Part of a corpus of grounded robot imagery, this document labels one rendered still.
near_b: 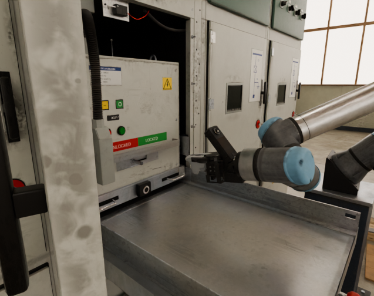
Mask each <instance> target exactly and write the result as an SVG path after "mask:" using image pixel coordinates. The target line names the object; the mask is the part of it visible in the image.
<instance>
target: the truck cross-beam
mask: <svg viewBox="0 0 374 296"><path fill-rule="evenodd" d="M180 167H182V172H183V173H185V165H182V164H180V166H178V167H175V168H173V169H170V170H168V171H164V172H162V173H159V174H156V175H154V176H151V177H148V178H146V179H143V180H140V181H137V182H134V183H132V184H128V185H126V186H123V187H120V188H118V189H115V190H112V191H109V192H107V193H104V194H101V195H98V199H99V209H100V208H103V207H106V206H108V205H111V204H113V203H114V202H112V201H111V199H114V200H115V201H116V202H117V204H116V205H114V206H117V205H119V204H122V203H124V202H126V201H129V200H131V199H133V198H136V197H138V196H137V190H136V185H137V184H139V183H142V182H144V181H147V180H148V181H150V182H151V191H153V190H155V189H157V188H159V187H162V186H165V185H167V184H169V183H172V182H174V181H176V180H173V181H171V180H166V178H170V179H175V178H177V177H178V176H179V172H178V168H180ZM177 180H179V179H177ZM114 206H111V207H109V208H107V209H110V208H112V207H114ZM107 209H105V210H107ZM105 210H102V211H100V212H103V211H105Z"/></svg>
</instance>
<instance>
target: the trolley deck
mask: <svg viewBox="0 0 374 296"><path fill-rule="evenodd" d="M101 224H103V225H104V226H106V227H108V228H109V229H111V230H113V231H114V232H116V233H118V234H120V235H121V236H123V237H124V238H126V239H128V240H130V241H131V242H133V243H135V244H136V245H138V246H139V247H141V248H143V249H145V250H146V251H148V252H150V253H151V254H153V255H155V256H156V257H158V258H159V259H161V260H163V261H165V262H166V263H168V264H170V265H171V266H173V267H174V268H176V269H178V270H180V271H181V272H183V273H185V274H186V275H188V276H189V277H191V278H193V279H195V280H196V281H198V282H200V283H201V284H203V285H205V286H206V287H208V288H209V289H211V290H213V291H215V292H216V293H218V294H220V295H221V296H339V295H338V293H339V291H341V288H342V285H343V282H344V279H345V275H346V272H347V270H348V267H349V263H350V260H351V257H352V254H353V250H354V248H355V244H356V239H357V235H358V232H357V234H356V237H353V236H350V235H347V234H344V233H340V232H338V231H334V230H331V229H328V228H325V227H321V226H318V225H315V224H312V223H309V222H306V221H302V220H299V219H297V218H293V217H290V216H286V215H283V214H280V213H277V212H274V211H271V210H267V209H264V208H261V207H258V206H254V205H252V204H248V203H245V202H242V201H239V200H236V199H232V198H229V197H226V196H222V195H220V194H217V193H213V192H210V191H207V190H203V189H200V188H198V187H194V186H191V185H188V184H186V185H184V186H181V187H179V188H177V189H175V190H173V191H171V192H168V193H166V194H164V195H162V196H160V197H158V198H155V199H153V200H151V201H148V202H146V203H144V204H142V205H140V206H138V207H135V208H133V209H131V210H129V211H127V212H125V213H122V214H120V215H118V216H116V217H113V218H111V219H109V220H107V221H105V222H102V223H101ZM358 229H359V228H358ZM103 257H104V264H105V277H107V278H108V279H109V280H110V281H111V282H113V283H114V284H115V285H117V286H118V287H119V288H120V289H121V290H123V291H124V292H125V293H126V294H127V295H129V296H172V295H171V294H169V293H168V292H166V291H165V290H163V289H162V288H160V287H159V286H158V285H156V284H155V283H153V282H152V281H150V280H149V279H148V278H146V277H145V276H143V275H142V274H140V273H139V272H137V271H136V270H135V269H133V268H131V266H129V265H127V264H126V263H125V262H123V261H122V260H120V259H119V258H117V257H116V256H115V255H113V254H112V253H110V252H109V251H107V250H106V249H104V248H103Z"/></svg>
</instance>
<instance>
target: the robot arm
mask: <svg viewBox="0 0 374 296"><path fill-rule="evenodd" d="M373 112H374V82H372V83H369V84H367V85H365V86H362V87H360V88H358V89H355V90H353V91H351V92H349V93H346V94H344V95H342V96H339V97H337V98H335V99H332V100H330V101H328V102H325V103H323V104H321V105H319V106H316V107H314V108H312V109H309V110H307V111H305V112H302V113H300V114H298V115H296V116H293V117H289V118H287V119H284V120H283V119H282V118H281V117H272V118H270V119H268V120H267V121H266V122H264V123H263V124H262V125H261V127H260V128H259V130H258V137H259V138H260V140H261V143H262V144H263V145H264V147H265V148H244V149H243V150H242V151H241V152H238V153H237V152H236V151H235V149H234V148H233V147H232V145H231V144H230V142H229V141H228V140H227V138H226V137H225V136H224V135H223V133H222V132H221V130H220V129H219V128H218V126H213V127H209V128H208V129H207V130H206V131H205V132H204V134H205V135H206V137H207V138H208V140H209V141H210V142H211V144H212V145H213V146H214V148H215V149H216V151H217V152H208V153H197V154H191V155H188V156H187V157H186V158H185V160H186V161H189V162H190V165H191V168H192V171H193V173H194V174H198V172H199V170H201V171H205V168H206V167H207V169H206V172H207V175H206V180H207V183H219V184H221V183H223V182H230V183H243V182H245V181H263V182H271V183H282V184H284V185H286V186H289V187H291V188H293V189H294V190H296V191H300V192H307V191H312V190H313V189H315V188H316V187H317V186H318V185H319V183H320V181H321V172H320V170H319V168H318V166H317V165H315V162H314V157H313V155H312V153H311V151H310V150H309V149H307V148H306V147H301V145H300V144H302V143H303V142H305V141H307V140H309V139H312V138H314V137H317V136H319V135H321V134H323V133H326V132H328V131H330V130H333V129H335V128H337V127H339V126H342V125H345V124H347V123H349V122H351V121H354V120H356V119H358V118H361V117H363V116H366V115H368V114H370V113H373ZM332 160H333V161H334V163H335V164H336V166H337V167H338V169H339V170H340V171H341V172H342V173H343V174H344V175H345V176H346V177H347V178H348V179H349V180H350V181H352V182H354V183H356V184H358V183H359V182H361V181H362V180H363V178H364V177H365V176H366V175H367V173H368V172H370V171H371V170H374V132H373V133H371V134H370V135H368V136H366V137H365V138H364V139H362V140H361V141H359V142H358V143H357V144H355V145H353V146H352V147H350V148H349V149H348V150H344V151H341V152H337V153H335V154H333V155H332ZM210 177H211V180H214V179H216V178H217V182H216V181H210ZM221 179H222V180H221Z"/></svg>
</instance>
